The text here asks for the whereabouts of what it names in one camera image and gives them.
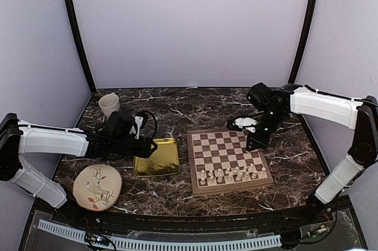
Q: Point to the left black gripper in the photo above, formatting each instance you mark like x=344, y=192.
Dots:
x=143, y=149

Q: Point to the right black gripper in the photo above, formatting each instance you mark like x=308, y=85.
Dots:
x=259, y=142

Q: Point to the white knight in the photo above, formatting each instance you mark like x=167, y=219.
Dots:
x=211, y=180
x=254, y=174

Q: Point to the white bishop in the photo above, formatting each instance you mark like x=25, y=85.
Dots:
x=246, y=176
x=220, y=178

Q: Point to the wooden chess board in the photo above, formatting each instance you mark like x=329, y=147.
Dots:
x=212, y=149

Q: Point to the white chess queen piece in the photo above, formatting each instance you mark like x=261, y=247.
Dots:
x=239, y=176

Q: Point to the white chess king piece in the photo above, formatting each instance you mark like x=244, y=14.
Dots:
x=230, y=178

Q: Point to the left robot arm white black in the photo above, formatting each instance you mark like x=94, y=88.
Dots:
x=19, y=137

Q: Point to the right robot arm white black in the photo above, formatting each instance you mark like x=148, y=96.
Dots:
x=359, y=115

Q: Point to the cream ceramic mug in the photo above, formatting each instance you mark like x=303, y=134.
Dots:
x=109, y=103

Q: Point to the round bird painted plate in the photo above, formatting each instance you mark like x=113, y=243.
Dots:
x=97, y=187

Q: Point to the gold metal tray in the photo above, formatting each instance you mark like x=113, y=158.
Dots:
x=162, y=162

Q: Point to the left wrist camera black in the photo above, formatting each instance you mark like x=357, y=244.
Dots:
x=120, y=123

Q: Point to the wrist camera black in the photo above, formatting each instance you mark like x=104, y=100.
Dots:
x=259, y=96
x=120, y=123

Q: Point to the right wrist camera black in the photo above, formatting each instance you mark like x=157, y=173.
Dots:
x=259, y=96

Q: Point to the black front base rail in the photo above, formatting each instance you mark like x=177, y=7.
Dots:
x=215, y=213

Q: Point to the grey slotted cable duct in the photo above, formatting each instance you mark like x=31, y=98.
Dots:
x=158, y=241

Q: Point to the right black frame post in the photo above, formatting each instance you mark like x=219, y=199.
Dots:
x=302, y=41

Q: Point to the black frame post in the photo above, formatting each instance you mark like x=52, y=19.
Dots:
x=79, y=45
x=302, y=41

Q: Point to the left black frame post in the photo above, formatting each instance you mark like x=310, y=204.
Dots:
x=79, y=45

